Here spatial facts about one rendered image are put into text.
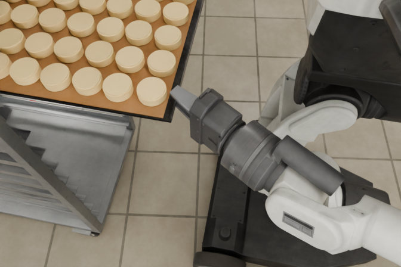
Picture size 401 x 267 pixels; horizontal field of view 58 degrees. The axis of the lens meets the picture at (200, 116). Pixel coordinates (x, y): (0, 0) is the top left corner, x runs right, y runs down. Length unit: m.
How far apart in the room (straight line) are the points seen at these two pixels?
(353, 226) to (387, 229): 0.04
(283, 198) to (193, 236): 1.11
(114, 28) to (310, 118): 0.41
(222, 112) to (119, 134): 1.11
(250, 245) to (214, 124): 0.93
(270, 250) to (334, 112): 0.81
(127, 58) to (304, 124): 0.37
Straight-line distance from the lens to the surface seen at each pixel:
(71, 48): 0.70
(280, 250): 1.44
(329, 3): 0.49
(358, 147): 1.88
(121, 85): 0.62
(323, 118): 0.74
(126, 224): 1.63
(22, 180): 1.25
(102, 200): 1.53
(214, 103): 0.54
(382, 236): 0.51
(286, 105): 0.84
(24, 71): 0.69
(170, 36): 0.68
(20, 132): 0.88
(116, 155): 1.58
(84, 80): 0.64
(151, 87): 0.61
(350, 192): 1.37
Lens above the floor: 1.56
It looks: 60 degrees down
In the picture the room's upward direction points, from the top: straight up
